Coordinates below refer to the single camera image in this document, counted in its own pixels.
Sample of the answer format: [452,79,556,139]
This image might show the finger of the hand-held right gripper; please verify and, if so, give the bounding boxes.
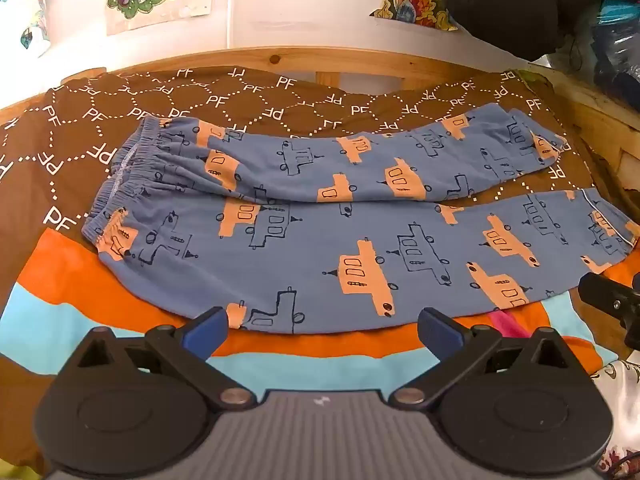
[578,271,640,352]

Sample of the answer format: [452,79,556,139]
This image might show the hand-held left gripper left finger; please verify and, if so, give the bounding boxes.
[61,307,259,408]

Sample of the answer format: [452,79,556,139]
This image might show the blue pants with boat print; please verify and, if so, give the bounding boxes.
[81,103,640,336]

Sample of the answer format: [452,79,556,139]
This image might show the brown patterned blanket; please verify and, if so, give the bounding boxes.
[0,64,608,291]

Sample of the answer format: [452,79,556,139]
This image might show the blue plastic bag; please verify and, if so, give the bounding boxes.
[590,0,640,113]

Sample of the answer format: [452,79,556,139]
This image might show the wooden bed frame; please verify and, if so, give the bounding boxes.
[60,47,640,211]

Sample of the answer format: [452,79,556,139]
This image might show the white floral cloth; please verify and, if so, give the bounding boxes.
[589,357,640,480]

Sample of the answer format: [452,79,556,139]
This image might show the pink cloth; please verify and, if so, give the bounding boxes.
[487,310,528,339]

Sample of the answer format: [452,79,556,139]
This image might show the black garment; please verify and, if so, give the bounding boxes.
[440,0,640,63]

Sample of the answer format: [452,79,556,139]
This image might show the small colourful wall poster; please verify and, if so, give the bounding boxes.
[19,0,52,58]

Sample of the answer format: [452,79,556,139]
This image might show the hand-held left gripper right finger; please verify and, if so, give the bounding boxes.
[387,307,584,408]

